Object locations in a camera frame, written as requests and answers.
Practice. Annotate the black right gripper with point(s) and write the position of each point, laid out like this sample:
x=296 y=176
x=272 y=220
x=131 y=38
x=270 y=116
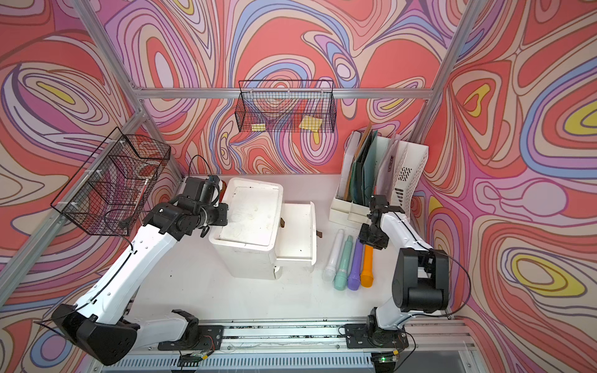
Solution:
x=365 y=240

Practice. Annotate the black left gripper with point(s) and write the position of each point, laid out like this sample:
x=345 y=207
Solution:
x=223 y=210

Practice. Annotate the orange microphone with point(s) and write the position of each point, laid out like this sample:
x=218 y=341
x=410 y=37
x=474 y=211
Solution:
x=367 y=277

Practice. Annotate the purple microphone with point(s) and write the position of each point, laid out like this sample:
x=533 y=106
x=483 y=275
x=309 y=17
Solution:
x=354 y=277

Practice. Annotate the white plastic drawer cabinet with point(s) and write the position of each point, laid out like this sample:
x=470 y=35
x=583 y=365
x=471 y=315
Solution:
x=252 y=245

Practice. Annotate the teal microphone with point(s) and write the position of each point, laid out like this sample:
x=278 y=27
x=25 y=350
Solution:
x=341 y=277

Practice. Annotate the translucent white plastic tube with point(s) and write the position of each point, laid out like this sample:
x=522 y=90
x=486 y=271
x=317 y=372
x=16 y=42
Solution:
x=330 y=269

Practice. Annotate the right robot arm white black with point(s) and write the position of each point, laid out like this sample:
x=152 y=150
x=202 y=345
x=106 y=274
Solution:
x=420 y=284

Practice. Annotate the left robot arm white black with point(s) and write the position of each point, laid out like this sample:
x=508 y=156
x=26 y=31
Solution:
x=96 y=323

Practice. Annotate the teal plastic folder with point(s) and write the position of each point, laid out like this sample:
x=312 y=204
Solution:
x=364 y=175

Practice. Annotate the brown cardboard folder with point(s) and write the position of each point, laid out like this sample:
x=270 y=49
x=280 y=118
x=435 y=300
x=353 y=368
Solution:
x=363 y=139

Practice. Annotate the white desk file organizer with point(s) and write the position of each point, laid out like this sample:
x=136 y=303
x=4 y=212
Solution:
x=411 y=159

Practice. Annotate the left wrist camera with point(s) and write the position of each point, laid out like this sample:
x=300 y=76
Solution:
x=205 y=191

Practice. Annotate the black wire basket left wall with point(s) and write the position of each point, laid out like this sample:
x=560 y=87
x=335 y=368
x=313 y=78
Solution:
x=107 y=194

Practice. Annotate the black wire basket wall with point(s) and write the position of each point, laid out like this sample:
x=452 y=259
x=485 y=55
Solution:
x=280 y=104
x=107 y=194

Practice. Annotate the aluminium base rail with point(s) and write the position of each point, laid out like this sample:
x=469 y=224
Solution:
x=424 y=345

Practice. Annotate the black wire basket back wall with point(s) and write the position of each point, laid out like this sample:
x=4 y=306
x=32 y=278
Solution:
x=280 y=104

